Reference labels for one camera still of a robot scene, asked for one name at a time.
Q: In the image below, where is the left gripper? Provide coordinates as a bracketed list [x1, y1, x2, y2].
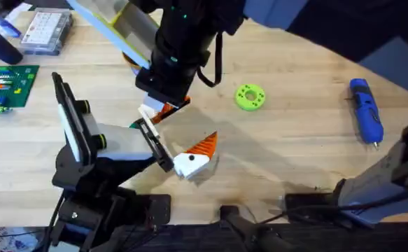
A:
[91, 94, 219, 181]

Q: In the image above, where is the orange ribbed wedge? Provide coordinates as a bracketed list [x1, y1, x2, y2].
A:
[151, 96, 192, 125]

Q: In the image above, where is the blue electric screwdriver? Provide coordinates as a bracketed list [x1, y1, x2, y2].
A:
[349, 78, 385, 151]

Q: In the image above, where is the green disc with holes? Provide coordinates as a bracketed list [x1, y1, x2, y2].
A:
[234, 83, 267, 113]

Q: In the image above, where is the left wrist plate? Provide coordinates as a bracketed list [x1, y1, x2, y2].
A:
[51, 71, 99, 166]

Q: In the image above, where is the clear plastic parts box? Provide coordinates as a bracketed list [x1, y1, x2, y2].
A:
[19, 7, 74, 57]

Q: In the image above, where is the green board with blocks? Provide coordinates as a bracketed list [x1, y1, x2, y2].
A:
[0, 64, 41, 115]

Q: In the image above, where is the blue white packet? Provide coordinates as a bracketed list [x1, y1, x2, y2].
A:
[0, 2, 34, 39]

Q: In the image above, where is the crumpled printed plastic bag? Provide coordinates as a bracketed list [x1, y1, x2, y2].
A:
[0, 226, 40, 252]

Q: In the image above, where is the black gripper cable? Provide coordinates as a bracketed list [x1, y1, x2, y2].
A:
[196, 31, 225, 89]

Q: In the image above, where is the black mount post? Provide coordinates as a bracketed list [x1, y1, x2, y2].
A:
[219, 205, 295, 252]

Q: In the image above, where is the black arm base cable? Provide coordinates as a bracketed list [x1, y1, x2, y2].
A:
[47, 191, 66, 246]
[259, 190, 408, 225]

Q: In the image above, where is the black rail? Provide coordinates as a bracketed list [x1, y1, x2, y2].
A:
[98, 223, 408, 252]

